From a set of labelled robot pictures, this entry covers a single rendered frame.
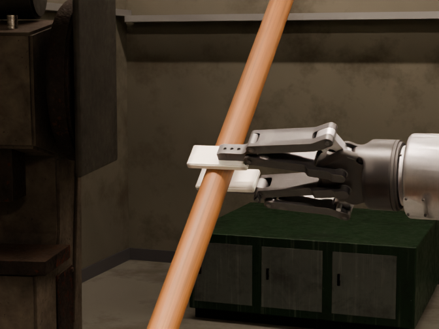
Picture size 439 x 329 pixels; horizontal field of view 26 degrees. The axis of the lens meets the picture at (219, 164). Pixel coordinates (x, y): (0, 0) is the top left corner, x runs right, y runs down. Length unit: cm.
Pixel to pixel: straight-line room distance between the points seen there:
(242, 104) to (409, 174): 24
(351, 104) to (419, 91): 63
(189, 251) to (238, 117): 20
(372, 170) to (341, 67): 775
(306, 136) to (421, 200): 13
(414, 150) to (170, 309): 29
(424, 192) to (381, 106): 770
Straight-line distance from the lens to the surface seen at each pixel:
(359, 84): 869
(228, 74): 902
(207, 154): 106
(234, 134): 108
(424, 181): 96
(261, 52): 118
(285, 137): 100
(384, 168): 98
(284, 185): 105
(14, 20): 588
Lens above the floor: 209
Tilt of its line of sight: 7 degrees down
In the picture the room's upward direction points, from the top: straight up
